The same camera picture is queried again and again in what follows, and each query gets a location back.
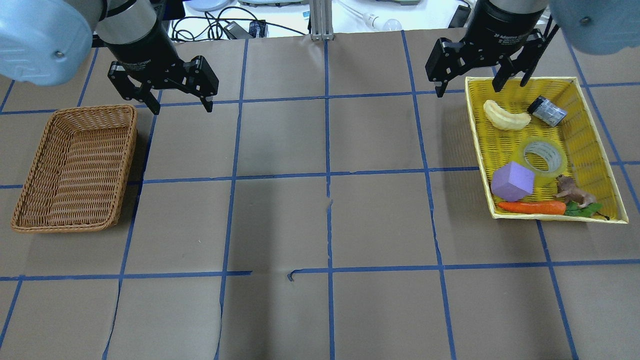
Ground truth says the yellow tape roll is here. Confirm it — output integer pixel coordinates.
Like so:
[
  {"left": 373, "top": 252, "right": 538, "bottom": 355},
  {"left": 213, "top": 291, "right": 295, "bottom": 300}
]
[{"left": 515, "top": 136, "right": 569, "bottom": 187}]

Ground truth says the black silver battery can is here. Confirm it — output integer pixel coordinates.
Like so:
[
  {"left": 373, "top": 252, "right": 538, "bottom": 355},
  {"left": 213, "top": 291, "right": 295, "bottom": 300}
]
[{"left": 526, "top": 95, "right": 569, "bottom": 128}]

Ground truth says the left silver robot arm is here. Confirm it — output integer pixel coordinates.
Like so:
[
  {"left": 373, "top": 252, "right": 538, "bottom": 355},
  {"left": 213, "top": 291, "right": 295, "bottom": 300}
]
[{"left": 0, "top": 0, "right": 219, "bottom": 115}]

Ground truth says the white light bulb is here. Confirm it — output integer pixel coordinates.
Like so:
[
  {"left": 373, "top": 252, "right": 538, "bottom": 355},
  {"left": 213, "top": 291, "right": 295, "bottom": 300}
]
[{"left": 361, "top": 13, "right": 403, "bottom": 32}]

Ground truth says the yellow woven basket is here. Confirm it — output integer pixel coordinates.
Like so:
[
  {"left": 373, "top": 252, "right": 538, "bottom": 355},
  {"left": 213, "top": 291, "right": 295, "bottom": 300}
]
[{"left": 465, "top": 76, "right": 629, "bottom": 224}]

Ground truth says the black power adapter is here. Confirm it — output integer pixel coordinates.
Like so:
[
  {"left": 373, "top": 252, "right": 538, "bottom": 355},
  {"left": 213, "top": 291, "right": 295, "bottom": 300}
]
[{"left": 222, "top": 21, "right": 255, "bottom": 40}]

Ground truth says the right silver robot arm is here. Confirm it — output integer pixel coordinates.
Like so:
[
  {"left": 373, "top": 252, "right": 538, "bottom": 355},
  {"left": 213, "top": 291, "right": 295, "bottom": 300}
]
[{"left": 425, "top": 0, "right": 640, "bottom": 98}]

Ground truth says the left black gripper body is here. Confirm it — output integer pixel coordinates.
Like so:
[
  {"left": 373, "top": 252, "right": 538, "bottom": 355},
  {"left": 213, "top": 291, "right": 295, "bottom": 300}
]
[{"left": 94, "top": 0, "right": 190, "bottom": 93}]

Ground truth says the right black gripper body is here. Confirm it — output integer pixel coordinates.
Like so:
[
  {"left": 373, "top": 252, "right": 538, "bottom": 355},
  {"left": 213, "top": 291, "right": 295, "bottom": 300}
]
[{"left": 454, "top": 0, "right": 548, "bottom": 68}]

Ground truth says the purple foam cube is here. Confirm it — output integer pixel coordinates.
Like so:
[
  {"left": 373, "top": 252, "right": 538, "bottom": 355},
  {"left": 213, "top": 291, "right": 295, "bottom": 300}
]
[{"left": 490, "top": 161, "right": 535, "bottom": 202}]

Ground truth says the black cable bundle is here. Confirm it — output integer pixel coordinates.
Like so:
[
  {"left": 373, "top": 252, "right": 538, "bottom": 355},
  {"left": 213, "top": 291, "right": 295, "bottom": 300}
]
[{"left": 170, "top": 6, "right": 307, "bottom": 42}]

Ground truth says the orange toy carrot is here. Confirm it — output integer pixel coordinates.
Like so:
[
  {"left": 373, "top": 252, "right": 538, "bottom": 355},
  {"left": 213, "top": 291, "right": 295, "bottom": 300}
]
[{"left": 497, "top": 200, "right": 567, "bottom": 215}]

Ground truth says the brown toy animal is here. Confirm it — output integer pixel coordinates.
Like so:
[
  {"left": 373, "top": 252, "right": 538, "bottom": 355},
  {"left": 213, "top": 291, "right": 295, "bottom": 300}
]
[{"left": 553, "top": 174, "right": 597, "bottom": 210}]

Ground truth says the yellow toy banana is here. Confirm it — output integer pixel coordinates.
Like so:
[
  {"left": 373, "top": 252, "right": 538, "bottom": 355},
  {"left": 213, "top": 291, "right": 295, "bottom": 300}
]
[{"left": 483, "top": 99, "right": 531, "bottom": 131}]

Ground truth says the aluminium frame post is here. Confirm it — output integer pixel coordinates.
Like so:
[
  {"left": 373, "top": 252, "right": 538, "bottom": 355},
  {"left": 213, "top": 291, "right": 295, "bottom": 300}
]
[{"left": 308, "top": 0, "right": 335, "bottom": 42}]

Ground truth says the green toy leaf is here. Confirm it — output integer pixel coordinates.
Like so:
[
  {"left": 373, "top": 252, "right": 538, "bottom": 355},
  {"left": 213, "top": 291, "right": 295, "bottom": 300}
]
[{"left": 564, "top": 201, "right": 611, "bottom": 221}]

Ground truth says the brown wicker basket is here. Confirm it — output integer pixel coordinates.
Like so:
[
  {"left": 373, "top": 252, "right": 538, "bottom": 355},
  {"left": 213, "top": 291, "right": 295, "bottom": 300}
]
[{"left": 10, "top": 104, "right": 138, "bottom": 234}]

